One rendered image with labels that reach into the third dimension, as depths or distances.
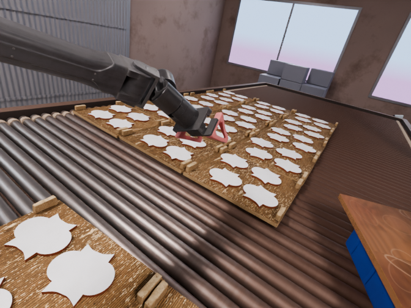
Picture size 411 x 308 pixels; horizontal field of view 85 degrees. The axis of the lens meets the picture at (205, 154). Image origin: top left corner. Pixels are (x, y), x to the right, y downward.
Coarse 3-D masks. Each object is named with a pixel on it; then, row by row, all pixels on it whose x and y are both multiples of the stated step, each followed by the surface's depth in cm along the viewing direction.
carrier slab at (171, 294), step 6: (168, 288) 49; (168, 294) 48; (174, 294) 48; (180, 294) 49; (162, 300) 47; (168, 300) 47; (174, 300) 47; (180, 300) 48; (186, 300) 48; (156, 306) 46; (162, 306) 46; (168, 306) 46; (174, 306) 46; (180, 306) 46; (186, 306) 47; (192, 306) 47
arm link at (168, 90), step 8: (160, 80) 50; (160, 88) 48; (168, 88) 47; (152, 96) 48; (160, 96) 47; (168, 96) 47; (176, 96) 49; (160, 104) 48; (168, 104) 48; (176, 104) 49; (168, 112) 50
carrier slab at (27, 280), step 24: (24, 216) 59; (48, 216) 61; (72, 216) 62; (0, 240) 52; (72, 240) 56; (96, 240) 57; (0, 264) 48; (24, 264) 48; (48, 264) 49; (120, 264) 52; (24, 288) 44; (120, 288) 48
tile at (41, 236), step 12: (24, 228) 55; (36, 228) 56; (48, 228) 57; (60, 228) 57; (72, 228) 58; (12, 240) 52; (24, 240) 52; (36, 240) 53; (48, 240) 54; (60, 240) 54; (24, 252) 50; (36, 252) 50; (48, 252) 51
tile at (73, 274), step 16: (64, 256) 51; (80, 256) 51; (96, 256) 52; (112, 256) 53; (48, 272) 47; (64, 272) 48; (80, 272) 48; (96, 272) 49; (112, 272) 49; (48, 288) 44; (64, 288) 45; (80, 288) 45; (96, 288) 46
